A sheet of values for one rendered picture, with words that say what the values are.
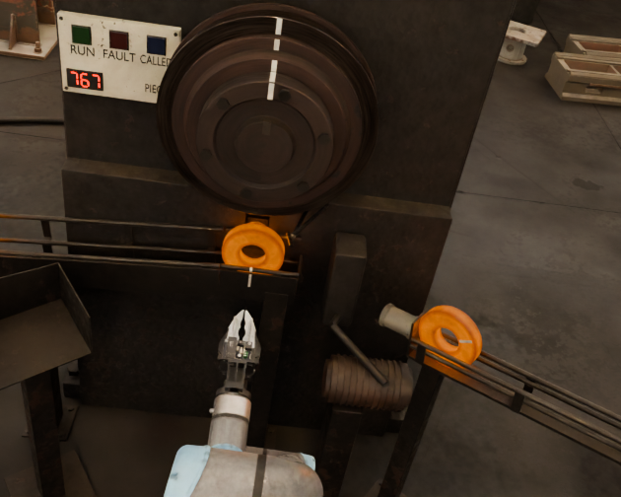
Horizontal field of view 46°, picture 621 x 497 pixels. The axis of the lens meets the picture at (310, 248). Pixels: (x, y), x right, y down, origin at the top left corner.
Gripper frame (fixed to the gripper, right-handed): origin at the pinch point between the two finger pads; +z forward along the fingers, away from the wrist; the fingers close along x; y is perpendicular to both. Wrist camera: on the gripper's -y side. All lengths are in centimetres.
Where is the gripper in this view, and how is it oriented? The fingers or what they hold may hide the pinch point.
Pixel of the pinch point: (243, 317)
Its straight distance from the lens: 161.3
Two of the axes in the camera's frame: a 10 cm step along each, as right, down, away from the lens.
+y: 1.2, -5.5, -8.3
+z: 0.6, -8.3, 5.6
